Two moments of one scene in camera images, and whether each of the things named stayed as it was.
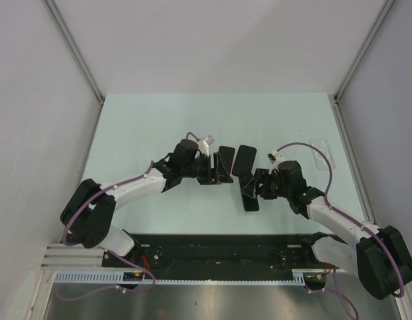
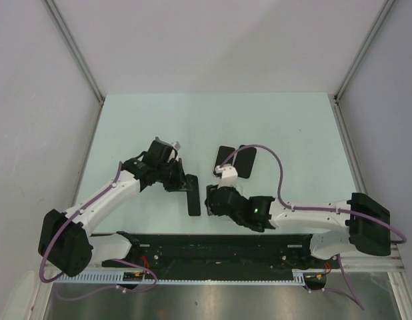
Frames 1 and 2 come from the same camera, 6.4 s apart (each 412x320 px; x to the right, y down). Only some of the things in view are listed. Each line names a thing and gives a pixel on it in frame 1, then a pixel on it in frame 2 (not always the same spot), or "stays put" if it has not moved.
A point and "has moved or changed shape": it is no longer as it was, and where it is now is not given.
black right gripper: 261,176 → 212,210
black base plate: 184,255 stays put
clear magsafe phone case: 321,163 → 242,187
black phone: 251,203 has moved or changed shape
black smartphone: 227,155 stays put
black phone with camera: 244,161 stays put
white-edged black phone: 227,155 stays put
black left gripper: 221,175 → 179,183
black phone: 244,161 stays put
